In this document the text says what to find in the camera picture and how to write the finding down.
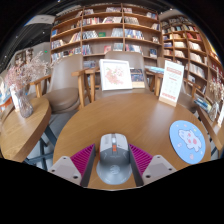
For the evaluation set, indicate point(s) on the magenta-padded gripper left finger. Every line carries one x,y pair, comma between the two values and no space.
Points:
65,168

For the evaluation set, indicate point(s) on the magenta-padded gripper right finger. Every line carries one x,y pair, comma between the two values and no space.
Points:
158,168

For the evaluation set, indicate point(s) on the grey computer mouse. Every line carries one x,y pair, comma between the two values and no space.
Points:
114,160

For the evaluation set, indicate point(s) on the round light blue mouse pad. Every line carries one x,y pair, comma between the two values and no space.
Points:
187,141

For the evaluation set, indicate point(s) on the round wooden side table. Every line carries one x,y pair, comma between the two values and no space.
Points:
215,131
23,133

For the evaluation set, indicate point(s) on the beige wooden-armed chair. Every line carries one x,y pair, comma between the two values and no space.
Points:
188,103
133,58
63,93

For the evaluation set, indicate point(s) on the glass vase with pink flowers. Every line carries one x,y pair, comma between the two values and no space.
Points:
25,106

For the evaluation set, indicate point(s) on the stack of books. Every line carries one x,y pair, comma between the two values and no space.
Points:
202,104

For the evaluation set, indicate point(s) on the glass vase with dried flowers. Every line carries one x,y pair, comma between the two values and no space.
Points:
214,111

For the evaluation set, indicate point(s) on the small white table sign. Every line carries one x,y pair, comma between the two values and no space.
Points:
221,116
14,98

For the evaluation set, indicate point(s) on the white and red sign stand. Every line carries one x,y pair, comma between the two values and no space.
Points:
171,83

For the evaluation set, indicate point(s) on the dark cover book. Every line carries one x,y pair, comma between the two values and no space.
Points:
137,78

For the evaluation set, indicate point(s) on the colourful book display stand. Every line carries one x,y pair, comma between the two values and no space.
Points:
3,93

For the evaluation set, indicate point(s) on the light blue book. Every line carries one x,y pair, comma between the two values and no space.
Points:
155,69

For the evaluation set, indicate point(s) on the white framed pink flower picture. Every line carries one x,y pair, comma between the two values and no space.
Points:
115,75

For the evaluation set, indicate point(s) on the small distant wooden bookshelf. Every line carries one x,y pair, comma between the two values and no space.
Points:
24,57

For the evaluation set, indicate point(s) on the wide wooden bookshelf with books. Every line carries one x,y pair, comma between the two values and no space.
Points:
103,33

